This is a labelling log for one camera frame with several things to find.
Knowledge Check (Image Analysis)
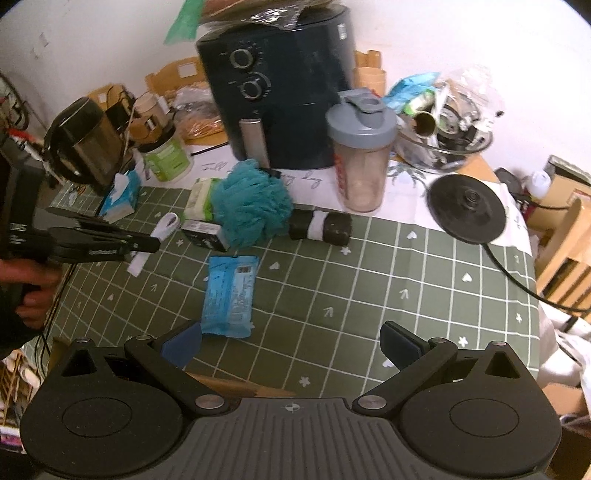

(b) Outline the blue wipes packet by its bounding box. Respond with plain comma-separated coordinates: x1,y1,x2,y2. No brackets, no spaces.
200,255,259,339

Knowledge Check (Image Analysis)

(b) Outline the white fabric strap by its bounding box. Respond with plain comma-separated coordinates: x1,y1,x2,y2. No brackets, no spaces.
125,212,181,278

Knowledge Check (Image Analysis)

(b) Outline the small black box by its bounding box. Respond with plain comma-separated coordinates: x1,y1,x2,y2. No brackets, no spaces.
180,220,229,252

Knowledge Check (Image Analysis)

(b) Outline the black garbage bag roll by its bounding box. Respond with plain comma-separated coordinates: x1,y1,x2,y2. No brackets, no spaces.
288,209,353,247

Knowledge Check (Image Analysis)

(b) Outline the person's left hand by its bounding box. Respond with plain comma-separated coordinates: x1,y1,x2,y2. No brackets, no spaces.
1,258,62,330

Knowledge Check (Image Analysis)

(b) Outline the blue tissue pack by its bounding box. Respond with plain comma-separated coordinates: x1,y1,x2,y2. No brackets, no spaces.
99,170,141,224

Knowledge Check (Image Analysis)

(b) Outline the black electric kettle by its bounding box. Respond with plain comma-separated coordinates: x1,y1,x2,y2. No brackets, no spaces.
44,97,123,195

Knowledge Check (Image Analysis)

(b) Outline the green tablecloth with grid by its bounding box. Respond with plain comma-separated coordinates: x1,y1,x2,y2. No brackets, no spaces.
26,185,540,398

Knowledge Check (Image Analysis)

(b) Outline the green lidded canister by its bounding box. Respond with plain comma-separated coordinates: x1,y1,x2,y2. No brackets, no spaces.
137,124,192,182

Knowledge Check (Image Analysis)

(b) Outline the green wet wipes pack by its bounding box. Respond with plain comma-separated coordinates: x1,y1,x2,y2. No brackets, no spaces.
184,178,221,222

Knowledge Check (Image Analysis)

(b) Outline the black kettle base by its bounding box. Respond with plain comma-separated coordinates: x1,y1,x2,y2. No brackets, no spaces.
427,175,506,245

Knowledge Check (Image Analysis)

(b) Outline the wooden chair at right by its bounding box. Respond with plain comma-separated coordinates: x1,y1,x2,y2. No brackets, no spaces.
535,199,590,320

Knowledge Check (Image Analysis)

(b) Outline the teal bath loofah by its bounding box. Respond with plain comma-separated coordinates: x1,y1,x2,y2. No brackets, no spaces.
211,159,294,249

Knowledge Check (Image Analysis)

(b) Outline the shaker bottle grey lid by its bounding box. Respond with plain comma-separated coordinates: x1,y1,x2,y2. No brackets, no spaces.
325,88,398,213

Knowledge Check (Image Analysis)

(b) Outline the glass bowl with clutter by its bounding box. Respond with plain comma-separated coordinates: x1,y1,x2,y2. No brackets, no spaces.
389,78,499,173

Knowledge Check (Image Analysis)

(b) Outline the black air fryer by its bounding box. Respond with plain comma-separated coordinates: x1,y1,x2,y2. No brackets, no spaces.
197,4,355,170

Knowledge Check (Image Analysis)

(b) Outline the bagged flatbread stack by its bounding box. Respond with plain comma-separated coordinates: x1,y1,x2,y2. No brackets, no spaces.
164,0,332,45

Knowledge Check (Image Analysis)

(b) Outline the black power cable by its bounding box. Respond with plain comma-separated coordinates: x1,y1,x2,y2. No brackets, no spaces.
482,239,591,319

